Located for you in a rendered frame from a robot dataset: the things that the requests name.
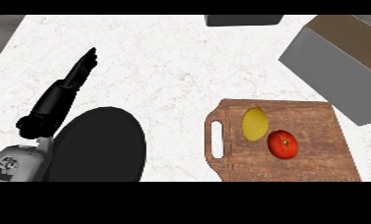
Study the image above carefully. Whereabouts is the brown wooden cutting board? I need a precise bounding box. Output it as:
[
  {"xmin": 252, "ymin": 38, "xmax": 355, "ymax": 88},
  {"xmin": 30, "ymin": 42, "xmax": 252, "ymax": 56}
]
[{"xmin": 203, "ymin": 98, "xmax": 362, "ymax": 183}]

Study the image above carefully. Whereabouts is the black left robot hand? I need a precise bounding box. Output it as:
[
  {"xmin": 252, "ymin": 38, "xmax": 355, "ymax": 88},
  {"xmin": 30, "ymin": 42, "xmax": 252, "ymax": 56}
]
[{"xmin": 15, "ymin": 46, "xmax": 147, "ymax": 183}]

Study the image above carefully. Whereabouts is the dark grey appliance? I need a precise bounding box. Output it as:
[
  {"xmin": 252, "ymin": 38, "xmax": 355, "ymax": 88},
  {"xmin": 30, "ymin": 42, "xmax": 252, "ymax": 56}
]
[{"xmin": 205, "ymin": 15, "xmax": 286, "ymax": 28}]

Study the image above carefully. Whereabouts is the grey and brown cardboard box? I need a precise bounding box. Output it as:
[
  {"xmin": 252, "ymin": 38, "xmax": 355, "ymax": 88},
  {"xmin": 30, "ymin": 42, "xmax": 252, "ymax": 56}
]
[{"xmin": 277, "ymin": 15, "xmax": 371, "ymax": 127}]

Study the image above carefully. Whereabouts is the red tomato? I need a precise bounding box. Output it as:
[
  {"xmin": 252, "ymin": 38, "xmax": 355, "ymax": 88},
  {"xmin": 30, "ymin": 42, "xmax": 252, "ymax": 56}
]
[{"xmin": 267, "ymin": 129, "xmax": 301, "ymax": 160}]

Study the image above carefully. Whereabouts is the yellow lemon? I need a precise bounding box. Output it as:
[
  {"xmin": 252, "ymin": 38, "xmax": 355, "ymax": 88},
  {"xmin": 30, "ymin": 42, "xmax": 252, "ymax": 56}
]
[{"xmin": 240, "ymin": 106, "xmax": 271, "ymax": 142}]

